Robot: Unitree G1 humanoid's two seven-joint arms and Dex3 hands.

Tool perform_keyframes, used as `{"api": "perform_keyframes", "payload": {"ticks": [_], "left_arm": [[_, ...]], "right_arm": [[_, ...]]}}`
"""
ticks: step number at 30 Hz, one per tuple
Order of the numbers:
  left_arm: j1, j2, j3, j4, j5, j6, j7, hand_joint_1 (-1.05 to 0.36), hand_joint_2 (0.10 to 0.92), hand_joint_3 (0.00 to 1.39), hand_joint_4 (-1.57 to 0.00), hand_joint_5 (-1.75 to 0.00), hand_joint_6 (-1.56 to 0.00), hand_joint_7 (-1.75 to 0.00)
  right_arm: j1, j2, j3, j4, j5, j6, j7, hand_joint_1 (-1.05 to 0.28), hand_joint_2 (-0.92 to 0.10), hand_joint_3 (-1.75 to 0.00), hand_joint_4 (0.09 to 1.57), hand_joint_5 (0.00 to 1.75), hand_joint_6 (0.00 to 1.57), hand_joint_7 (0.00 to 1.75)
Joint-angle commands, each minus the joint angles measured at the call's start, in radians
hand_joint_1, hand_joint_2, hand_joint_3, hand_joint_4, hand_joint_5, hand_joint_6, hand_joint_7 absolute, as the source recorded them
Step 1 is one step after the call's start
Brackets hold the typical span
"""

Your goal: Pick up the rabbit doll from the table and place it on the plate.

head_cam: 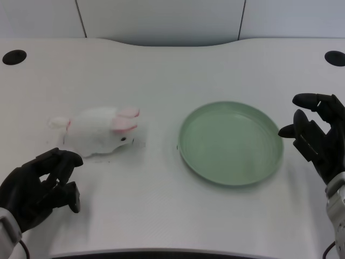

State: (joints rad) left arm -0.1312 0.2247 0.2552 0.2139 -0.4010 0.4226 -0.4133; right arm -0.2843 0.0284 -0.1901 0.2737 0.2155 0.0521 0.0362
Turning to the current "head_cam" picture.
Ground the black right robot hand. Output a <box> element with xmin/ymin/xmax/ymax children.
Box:
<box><xmin>278</xmin><ymin>93</ymin><xmax>345</xmax><ymax>186</ymax></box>

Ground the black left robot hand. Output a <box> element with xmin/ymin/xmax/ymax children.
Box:
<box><xmin>0</xmin><ymin>147</ymin><xmax>84</xmax><ymax>234</ymax></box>

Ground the white plush rabbit doll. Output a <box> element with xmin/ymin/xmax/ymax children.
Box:
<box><xmin>47</xmin><ymin>106</ymin><xmax>141</xmax><ymax>159</ymax></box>

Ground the green round plate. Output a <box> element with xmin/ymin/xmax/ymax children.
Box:
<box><xmin>177</xmin><ymin>101</ymin><xmax>285</xmax><ymax>187</ymax></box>

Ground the black round table grommet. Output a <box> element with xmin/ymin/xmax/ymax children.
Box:
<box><xmin>2</xmin><ymin>49</ymin><xmax>27</xmax><ymax>65</ymax></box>
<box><xmin>324</xmin><ymin>50</ymin><xmax>345</xmax><ymax>67</ymax></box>

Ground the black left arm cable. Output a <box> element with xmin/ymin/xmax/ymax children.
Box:
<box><xmin>18</xmin><ymin>234</ymin><xmax>29</xmax><ymax>259</ymax></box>

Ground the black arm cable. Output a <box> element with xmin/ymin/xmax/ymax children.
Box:
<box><xmin>18</xmin><ymin>234</ymin><xmax>29</xmax><ymax>259</ymax></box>
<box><xmin>321</xmin><ymin>242</ymin><xmax>336</xmax><ymax>259</ymax></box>

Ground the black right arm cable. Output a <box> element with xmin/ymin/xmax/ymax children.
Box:
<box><xmin>321</xmin><ymin>242</ymin><xmax>336</xmax><ymax>259</ymax></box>

